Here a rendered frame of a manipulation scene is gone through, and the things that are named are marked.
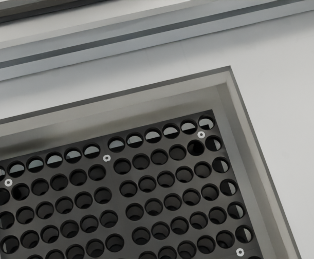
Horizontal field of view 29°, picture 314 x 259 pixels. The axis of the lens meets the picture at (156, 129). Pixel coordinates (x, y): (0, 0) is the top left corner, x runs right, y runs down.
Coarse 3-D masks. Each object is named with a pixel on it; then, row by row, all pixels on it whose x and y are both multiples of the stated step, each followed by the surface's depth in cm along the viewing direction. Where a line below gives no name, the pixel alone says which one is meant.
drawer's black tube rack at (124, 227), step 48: (192, 144) 49; (0, 192) 47; (48, 192) 44; (96, 192) 45; (144, 192) 44; (192, 192) 47; (240, 192) 45; (0, 240) 43; (48, 240) 46; (96, 240) 43; (144, 240) 46; (192, 240) 43; (240, 240) 47
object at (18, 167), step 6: (114, 144) 51; (120, 144) 51; (90, 150) 51; (96, 150) 51; (54, 156) 51; (66, 156) 51; (72, 156) 51; (36, 162) 51; (42, 162) 51; (48, 162) 51; (12, 168) 50; (18, 168) 50
